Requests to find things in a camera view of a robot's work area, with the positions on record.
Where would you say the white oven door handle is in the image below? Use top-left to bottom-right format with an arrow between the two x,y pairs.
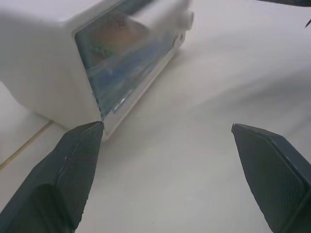
132,0 -> 189,29

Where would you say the white toaster oven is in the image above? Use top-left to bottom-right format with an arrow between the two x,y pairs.
0,0 -> 195,143

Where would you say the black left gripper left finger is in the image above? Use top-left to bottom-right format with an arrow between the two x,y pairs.
0,120 -> 105,233

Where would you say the white oven control knob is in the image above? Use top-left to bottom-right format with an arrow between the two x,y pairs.
176,11 -> 195,31

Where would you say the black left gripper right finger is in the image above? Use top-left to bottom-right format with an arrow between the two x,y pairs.
231,123 -> 311,233

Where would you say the glass toaster oven door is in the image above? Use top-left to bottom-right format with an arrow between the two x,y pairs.
71,0 -> 187,143

